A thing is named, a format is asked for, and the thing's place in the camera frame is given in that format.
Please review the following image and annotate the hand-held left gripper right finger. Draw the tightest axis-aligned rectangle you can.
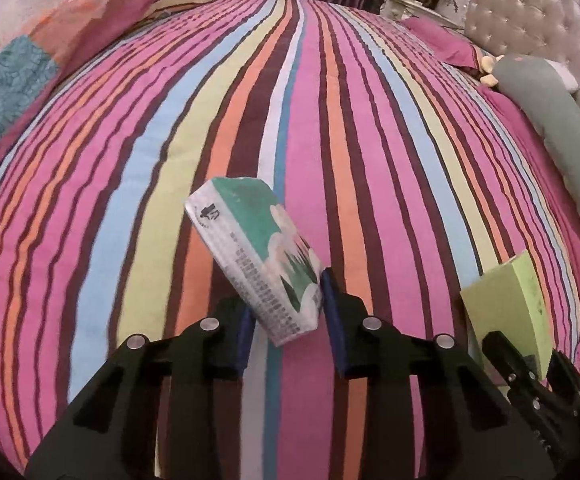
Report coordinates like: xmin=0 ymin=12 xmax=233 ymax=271
xmin=320 ymin=267 xmax=556 ymax=480

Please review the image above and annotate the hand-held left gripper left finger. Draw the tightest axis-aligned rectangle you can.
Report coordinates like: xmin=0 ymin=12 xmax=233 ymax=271
xmin=25 ymin=296 xmax=257 ymax=480

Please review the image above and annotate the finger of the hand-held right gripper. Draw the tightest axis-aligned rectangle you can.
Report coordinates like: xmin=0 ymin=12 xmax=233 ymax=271
xmin=545 ymin=350 xmax=580 ymax=412
xmin=481 ymin=331 xmax=580 ymax=461

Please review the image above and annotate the green white tissue pack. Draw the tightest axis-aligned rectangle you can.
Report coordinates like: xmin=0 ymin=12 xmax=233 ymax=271
xmin=184 ymin=176 xmax=325 ymax=347

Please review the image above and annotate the colourful striped bedsheet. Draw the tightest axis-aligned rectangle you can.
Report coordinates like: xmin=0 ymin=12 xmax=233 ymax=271
xmin=0 ymin=0 xmax=580 ymax=480

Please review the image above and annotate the long grey-green pillow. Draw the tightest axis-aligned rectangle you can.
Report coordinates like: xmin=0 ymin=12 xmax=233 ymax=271
xmin=490 ymin=55 xmax=580 ymax=281

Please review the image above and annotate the yellow plush toy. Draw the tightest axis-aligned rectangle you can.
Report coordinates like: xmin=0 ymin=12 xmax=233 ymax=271
xmin=480 ymin=55 xmax=502 ymax=86

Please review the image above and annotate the small pink pillow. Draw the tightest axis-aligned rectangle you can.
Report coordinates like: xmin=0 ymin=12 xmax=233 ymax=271
xmin=402 ymin=17 xmax=486 ymax=68

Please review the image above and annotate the white ornate nightstand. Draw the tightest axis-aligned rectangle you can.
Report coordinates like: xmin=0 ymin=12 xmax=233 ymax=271
xmin=380 ymin=0 xmax=466 ymax=31

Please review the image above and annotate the orange and teal quilt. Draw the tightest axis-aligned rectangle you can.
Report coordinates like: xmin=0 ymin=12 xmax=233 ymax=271
xmin=0 ymin=0 xmax=243 ymax=176

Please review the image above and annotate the tufted cream headboard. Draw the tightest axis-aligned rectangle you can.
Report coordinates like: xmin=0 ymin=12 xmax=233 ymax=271
xmin=465 ymin=0 xmax=580 ymax=126

